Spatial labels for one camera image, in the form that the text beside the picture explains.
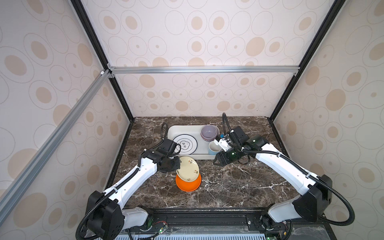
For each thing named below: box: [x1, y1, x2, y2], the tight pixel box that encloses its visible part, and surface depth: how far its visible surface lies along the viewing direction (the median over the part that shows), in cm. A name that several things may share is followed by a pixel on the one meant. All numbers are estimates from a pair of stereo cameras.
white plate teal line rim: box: [173, 134, 198, 155], surface depth 105 cm
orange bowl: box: [175, 173, 202, 192], surface depth 85 cm
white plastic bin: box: [167, 125, 215, 160], surface depth 105 cm
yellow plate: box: [176, 156, 200, 182], surface depth 88 cm
